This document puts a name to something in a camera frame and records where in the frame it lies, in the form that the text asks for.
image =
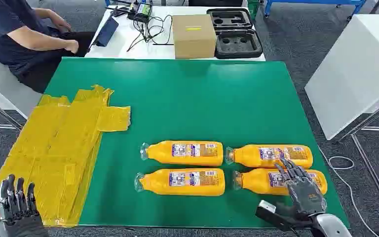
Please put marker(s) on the person's left hand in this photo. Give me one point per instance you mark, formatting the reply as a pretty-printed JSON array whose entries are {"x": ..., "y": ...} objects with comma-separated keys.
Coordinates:
[{"x": 62, "y": 24}]

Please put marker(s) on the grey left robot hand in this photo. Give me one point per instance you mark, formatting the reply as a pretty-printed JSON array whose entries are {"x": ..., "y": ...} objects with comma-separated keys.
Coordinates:
[{"x": 19, "y": 219}]

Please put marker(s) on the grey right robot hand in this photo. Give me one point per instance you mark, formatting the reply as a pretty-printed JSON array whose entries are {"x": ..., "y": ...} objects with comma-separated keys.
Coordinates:
[{"x": 305, "y": 196}]

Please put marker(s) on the person's right hand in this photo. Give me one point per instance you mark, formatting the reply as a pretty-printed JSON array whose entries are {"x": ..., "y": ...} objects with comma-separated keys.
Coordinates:
[{"x": 72, "y": 46}]

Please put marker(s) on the orange drink bottle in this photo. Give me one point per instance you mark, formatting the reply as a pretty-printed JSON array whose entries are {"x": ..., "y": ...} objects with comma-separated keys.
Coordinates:
[
  {"x": 156, "y": 182},
  {"x": 248, "y": 156},
  {"x": 163, "y": 153},
  {"x": 256, "y": 181}
]

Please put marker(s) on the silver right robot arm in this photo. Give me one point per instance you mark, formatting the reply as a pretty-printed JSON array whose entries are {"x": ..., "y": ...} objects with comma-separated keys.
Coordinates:
[{"x": 331, "y": 227}]

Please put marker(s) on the dark tablet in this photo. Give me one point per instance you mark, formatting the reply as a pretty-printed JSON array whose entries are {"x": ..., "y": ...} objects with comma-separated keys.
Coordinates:
[{"x": 107, "y": 31}]

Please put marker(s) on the white table with devices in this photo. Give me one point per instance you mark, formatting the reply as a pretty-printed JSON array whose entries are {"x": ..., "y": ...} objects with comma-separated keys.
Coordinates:
[{"x": 127, "y": 45}]

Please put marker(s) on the black controller device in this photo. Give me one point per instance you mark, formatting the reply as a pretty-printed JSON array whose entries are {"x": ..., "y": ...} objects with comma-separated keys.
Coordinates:
[{"x": 119, "y": 11}]

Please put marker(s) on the person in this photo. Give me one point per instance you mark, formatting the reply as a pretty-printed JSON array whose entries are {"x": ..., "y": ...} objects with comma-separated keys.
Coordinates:
[{"x": 3, "y": 32}]

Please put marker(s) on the black charger with screen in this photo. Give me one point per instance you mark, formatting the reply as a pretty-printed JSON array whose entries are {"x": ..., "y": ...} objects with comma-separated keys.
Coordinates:
[{"x": 143, "y": 10}]

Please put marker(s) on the yellow plastic sheet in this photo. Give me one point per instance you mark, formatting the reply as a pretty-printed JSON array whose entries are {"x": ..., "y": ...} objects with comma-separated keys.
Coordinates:
[{"x": 58, "y": 147}]

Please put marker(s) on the white table beside person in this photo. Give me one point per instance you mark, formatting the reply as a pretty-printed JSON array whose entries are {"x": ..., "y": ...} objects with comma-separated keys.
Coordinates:
[{"x": 0, "y": 88}]

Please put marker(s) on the brown cardboard box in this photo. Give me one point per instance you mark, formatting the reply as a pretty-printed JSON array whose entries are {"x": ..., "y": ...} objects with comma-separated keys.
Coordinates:
[{"x": 193, "y": 39}]

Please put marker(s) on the green table mat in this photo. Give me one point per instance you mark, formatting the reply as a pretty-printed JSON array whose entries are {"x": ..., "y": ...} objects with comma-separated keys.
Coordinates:
[{"x": 192, "y": 104}]

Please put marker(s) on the large white side table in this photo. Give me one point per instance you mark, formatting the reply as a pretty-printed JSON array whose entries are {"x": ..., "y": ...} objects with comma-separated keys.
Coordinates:
[{"x": 356, "y": 72}]

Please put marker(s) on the black box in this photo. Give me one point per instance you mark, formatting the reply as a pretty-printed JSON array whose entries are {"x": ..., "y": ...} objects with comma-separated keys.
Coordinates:
[{"x": 214, "y": 2}]

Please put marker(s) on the black foam-lined case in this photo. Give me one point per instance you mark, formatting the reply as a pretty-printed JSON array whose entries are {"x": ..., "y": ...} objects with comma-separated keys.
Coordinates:
[{"x": 238, "y": 45}]

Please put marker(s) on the green crate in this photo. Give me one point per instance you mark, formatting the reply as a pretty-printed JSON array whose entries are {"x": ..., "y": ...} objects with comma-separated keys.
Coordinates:
[{"x": 253, "y": 8}]

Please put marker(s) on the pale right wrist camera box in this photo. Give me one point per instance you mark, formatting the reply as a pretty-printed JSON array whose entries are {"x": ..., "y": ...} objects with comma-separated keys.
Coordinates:
[{"x": 266, "y": 206}]

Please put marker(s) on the blue metal frame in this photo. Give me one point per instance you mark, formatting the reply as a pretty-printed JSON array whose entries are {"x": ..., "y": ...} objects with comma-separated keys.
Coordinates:
[{"x": 313, "y": 2}]

